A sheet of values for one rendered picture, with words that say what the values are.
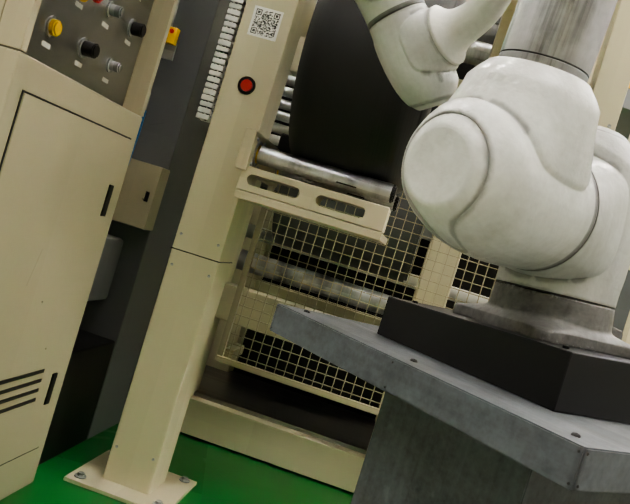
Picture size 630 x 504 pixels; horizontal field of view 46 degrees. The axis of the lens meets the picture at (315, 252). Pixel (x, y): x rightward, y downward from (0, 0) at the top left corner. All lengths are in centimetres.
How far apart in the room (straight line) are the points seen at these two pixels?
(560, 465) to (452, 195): 27
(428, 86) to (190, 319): 93
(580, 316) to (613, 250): 9
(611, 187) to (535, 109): 20
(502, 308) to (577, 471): 33
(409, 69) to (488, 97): 45
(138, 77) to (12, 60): 54
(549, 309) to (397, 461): 27
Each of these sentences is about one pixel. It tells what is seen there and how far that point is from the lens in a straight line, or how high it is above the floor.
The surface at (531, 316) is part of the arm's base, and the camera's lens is 95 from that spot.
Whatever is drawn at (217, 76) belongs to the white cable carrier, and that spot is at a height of 106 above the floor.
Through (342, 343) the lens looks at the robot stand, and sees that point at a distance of 91.
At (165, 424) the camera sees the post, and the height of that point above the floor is 19.
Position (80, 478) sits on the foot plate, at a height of 1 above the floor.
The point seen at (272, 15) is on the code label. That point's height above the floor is 124.
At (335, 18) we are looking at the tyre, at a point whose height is 121.
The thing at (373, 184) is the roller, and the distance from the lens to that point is 174.
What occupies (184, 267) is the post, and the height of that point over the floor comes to 58.
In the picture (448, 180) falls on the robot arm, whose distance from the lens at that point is 75.
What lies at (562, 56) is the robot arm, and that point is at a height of 101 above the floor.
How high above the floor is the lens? 75
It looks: 1 degrees down
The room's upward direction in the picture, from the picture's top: 17 degrees clockwise
